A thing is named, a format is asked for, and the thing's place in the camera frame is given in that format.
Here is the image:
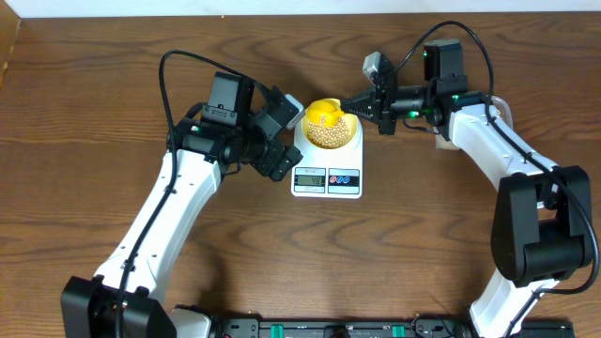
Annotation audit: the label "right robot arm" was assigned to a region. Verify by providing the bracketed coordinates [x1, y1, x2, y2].
[342, 39, 600, 337]

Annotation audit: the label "soybeans in bowl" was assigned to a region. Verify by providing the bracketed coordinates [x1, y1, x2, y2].
[306, 116, 353, 149]

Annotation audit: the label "yellow plastic bowl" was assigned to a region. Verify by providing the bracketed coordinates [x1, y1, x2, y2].
[300, 99, 360, 149]

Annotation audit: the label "clear plastic soybean container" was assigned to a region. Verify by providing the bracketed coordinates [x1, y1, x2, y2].
[434, 93, 515, 151]

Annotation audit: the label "yellow plastic scoop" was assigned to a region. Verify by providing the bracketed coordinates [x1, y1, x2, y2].
[306, 99, 345, 128]

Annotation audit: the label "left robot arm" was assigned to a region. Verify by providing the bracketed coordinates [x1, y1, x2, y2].
[60, 72, 304, 337]

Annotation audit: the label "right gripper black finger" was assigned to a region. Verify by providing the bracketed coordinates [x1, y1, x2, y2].
[341, 88, 376, 107]
[345, 105, 381, 123]

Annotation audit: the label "white digital kitchen scale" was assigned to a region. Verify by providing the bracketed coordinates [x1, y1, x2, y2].
[290, 115, 363, 199]

